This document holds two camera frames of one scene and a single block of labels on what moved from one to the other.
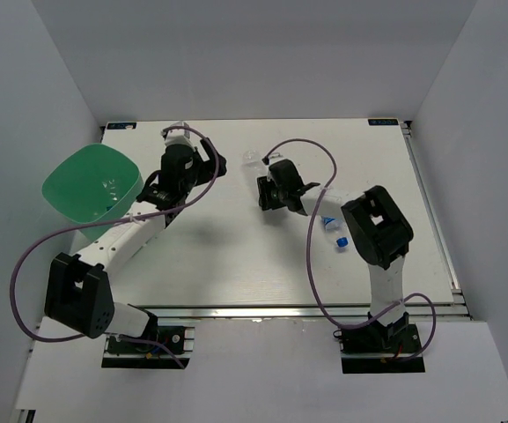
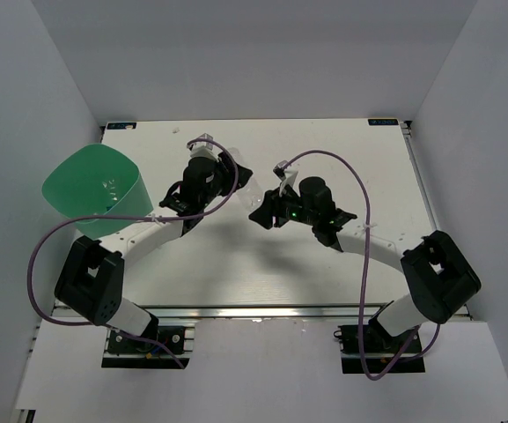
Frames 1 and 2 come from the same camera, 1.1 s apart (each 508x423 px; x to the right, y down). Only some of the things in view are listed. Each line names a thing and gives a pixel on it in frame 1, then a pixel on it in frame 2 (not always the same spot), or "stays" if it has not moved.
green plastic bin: [92, 183] stays
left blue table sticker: [121, 125] stays
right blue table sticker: [383, 122] stays
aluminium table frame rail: [458, 308] stays
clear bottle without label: [252, 166] -> [252, 192]
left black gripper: [207, 172] -> [231, 175]
